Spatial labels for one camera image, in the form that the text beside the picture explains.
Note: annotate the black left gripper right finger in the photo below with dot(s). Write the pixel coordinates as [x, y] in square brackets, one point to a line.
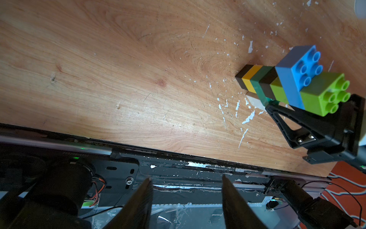
[237, 213]

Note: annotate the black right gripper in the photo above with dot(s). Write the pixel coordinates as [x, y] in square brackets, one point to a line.
[332, 138]

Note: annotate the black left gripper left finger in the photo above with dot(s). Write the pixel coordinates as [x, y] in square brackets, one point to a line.
[137, 211]

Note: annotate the lime lego brick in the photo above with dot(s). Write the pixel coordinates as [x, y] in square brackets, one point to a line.
[325, 92]
[278, 91]

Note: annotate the blue long lego brick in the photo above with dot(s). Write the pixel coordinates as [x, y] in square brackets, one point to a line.
[296, 71]

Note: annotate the dark green lego brick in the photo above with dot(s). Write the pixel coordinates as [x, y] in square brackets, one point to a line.
[255, 81]

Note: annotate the yellow lego brick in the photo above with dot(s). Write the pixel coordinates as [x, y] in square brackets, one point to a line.
[249, 73]

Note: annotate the white lego brick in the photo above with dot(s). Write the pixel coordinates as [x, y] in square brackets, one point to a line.
[256, 102]

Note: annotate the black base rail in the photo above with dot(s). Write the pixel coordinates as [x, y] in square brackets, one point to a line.
[118, 170]

